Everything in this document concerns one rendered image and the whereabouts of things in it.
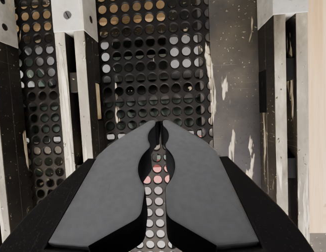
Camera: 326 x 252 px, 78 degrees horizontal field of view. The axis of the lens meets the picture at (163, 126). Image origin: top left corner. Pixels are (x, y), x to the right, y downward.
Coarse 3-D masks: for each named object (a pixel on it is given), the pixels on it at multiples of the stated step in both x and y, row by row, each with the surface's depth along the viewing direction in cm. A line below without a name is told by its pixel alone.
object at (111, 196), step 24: (120, 144) 10; (144, 144) 10; (96, 168) 9; (120, 168) 9; (144, 168) 10; (96, 192) 8; (120, 192) 8; (144, 192) 8; (72, 216) 7; (96, 216) 7; (120, 216) 7; (144, 216) 7; (72, 240) 6; (96, 240) 6; (120, 240) 7
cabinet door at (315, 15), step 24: (312, 0) 40; (312, 24) 41; (312, 48) 41; (312, 72) 41; (312, 96) 41; (312, 120) 42; (312, 144) 42; (312, 168) 42; (312, 192) 43; (312, 216) 43
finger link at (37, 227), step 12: (84, 168) 9; (72, 180) 8; (60, 192) 8; (72, 192) 8; (48, 204) 7; (60, 204) 7; (36, 216) 7; (48, 216) 7; (60, 216) 7; (24, 228) 6; (36, 228) 6; (48, 228) 6; (12, 240) 6; (24, 240) 6; (36, 240) 6; (48, 240) 6
